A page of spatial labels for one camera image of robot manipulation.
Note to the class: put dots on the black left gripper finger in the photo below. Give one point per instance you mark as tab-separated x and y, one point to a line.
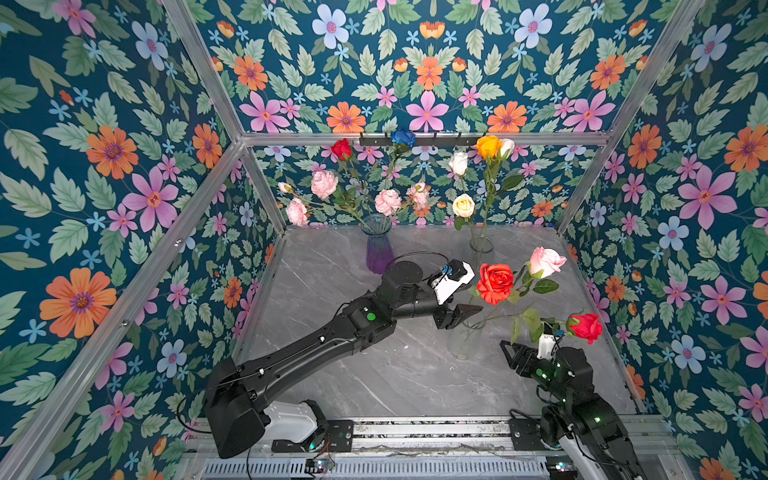
448	322
466	310

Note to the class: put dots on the pink rosebud stem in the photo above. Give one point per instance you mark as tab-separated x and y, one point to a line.
536	274

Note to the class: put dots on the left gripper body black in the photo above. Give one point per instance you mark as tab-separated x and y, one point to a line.
445	312

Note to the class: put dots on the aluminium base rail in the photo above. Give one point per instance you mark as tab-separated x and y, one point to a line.
464	447

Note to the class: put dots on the blue rose stem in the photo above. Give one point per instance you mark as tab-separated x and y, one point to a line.
402	143

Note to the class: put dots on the white rose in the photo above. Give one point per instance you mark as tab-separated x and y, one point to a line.
495	163

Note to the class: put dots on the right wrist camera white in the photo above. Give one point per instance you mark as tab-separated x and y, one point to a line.
546	346

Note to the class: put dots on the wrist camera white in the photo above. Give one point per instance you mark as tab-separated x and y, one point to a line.
454	276
546	346

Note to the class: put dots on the aluminium frame post right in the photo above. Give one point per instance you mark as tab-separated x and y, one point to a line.
682	19

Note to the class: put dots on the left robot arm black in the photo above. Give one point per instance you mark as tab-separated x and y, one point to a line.
238	396

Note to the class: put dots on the white rose stem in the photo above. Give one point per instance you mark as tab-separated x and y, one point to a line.
458	164

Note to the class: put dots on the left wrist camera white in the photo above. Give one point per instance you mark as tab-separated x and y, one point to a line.
454	276

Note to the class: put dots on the red rose stem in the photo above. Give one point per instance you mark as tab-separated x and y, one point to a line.
345	162
495	288
586	326

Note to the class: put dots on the pink carnation spray stem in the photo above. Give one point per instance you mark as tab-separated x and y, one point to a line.
326	192

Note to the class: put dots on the cream peach rose stem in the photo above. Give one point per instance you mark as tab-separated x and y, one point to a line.
464	210

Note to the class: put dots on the clear ribbed glass vase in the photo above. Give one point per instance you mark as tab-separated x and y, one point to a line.
479	251

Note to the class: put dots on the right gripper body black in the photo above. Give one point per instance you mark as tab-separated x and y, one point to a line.
541	372

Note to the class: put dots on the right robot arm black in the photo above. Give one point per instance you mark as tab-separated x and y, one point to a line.
576	418

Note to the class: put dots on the orange rose stem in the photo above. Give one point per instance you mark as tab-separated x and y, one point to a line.
486	148

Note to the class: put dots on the aluminium frame post left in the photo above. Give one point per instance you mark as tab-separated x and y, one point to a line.
181	17

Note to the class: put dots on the aluminium frame post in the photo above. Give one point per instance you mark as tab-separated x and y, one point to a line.
682	19
181	17

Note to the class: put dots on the aluminium back crossbar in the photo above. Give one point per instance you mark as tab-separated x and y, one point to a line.
439	139

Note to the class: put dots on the purple blue glass vase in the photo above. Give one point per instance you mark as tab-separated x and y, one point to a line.
379	251

